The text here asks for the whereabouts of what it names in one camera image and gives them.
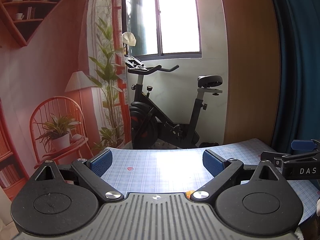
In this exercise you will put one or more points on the black bag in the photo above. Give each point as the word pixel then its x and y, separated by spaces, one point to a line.
pixel 208 145

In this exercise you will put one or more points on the white cloth cap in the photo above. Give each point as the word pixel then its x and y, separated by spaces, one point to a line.
pixel 128 38

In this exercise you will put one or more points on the blue plaid tablecloth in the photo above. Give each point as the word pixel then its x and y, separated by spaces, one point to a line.
pixel 162 170

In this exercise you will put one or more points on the orange mandarin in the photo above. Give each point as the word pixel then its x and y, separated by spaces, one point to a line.
pixel 189 193

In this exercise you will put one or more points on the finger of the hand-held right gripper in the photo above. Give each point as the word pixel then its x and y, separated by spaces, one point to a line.
pixel 303 145
pixel 268 157

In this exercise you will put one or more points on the window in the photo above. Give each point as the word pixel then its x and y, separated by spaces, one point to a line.
pixel 175 17

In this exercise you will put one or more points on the black exercise bike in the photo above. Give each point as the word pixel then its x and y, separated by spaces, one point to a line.
pixel 145 127

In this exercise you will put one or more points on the wooden wardrobe panel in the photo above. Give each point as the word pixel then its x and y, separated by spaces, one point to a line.
pixel 250 67

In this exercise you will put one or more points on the dark blue curtain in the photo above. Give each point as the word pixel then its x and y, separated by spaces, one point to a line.
pixel 300 55

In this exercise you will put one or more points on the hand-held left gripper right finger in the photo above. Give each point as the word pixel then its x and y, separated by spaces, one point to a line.
pixel 212 162

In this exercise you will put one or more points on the wall poster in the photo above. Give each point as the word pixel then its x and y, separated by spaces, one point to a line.
pixel 50 67

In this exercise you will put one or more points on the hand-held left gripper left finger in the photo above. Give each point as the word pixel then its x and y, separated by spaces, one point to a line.
pixel 101 162

